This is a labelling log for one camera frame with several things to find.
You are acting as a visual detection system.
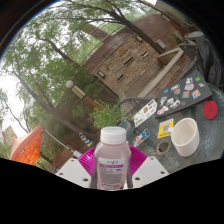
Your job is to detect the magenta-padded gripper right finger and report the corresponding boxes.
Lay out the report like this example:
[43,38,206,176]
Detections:
[128,145,170,189]

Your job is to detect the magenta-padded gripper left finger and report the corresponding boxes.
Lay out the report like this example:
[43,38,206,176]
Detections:
[54,146,99,189]

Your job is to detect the pink drink bottle white cap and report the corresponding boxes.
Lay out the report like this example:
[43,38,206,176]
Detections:
[93,126,132,191]

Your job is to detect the wooden bench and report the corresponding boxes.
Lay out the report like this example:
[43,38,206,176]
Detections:
[51,148,74,173]

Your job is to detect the brown tape roll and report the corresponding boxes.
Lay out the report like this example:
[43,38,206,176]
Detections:
[155,139,173,156]

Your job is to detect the blue yellow striped cone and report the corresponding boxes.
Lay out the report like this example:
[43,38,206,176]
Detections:
[78,132,95,148]

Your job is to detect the small colourful sticker card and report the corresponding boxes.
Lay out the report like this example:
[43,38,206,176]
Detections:
[132,128,152,148]

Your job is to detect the yellow printed card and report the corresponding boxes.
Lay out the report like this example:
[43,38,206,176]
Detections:
[156,118,175,139]

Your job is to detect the white ceramic mug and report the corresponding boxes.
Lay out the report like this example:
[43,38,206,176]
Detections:
[170,117,201,158]

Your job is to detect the orange canopy with white pole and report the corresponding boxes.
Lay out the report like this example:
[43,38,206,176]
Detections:
[9,124,83,166]

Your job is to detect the white sticker sheet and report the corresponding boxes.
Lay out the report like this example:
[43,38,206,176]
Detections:
[133,98,158,129]

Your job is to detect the potted green plant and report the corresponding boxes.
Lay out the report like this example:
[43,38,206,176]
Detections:
[88,101,133,138]

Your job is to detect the leaning tree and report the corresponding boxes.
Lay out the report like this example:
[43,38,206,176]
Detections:
[0,33,101,141]

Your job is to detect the flat round red coaster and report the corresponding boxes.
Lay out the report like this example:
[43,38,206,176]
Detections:
[202,100,219,120]

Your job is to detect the black laptop with stickers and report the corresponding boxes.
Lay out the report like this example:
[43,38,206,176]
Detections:
[154,69,213,119]

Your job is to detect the black jacket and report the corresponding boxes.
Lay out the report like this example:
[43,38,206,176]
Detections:
[189,31,224,91]

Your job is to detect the large forked tree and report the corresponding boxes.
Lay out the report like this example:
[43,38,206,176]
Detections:
[59,0,166,54]

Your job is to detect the wooden lamp post with globe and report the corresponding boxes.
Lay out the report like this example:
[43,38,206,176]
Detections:
[65,79,101,109]

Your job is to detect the grey wall box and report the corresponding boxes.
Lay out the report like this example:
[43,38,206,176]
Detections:
[155,39,167,50]

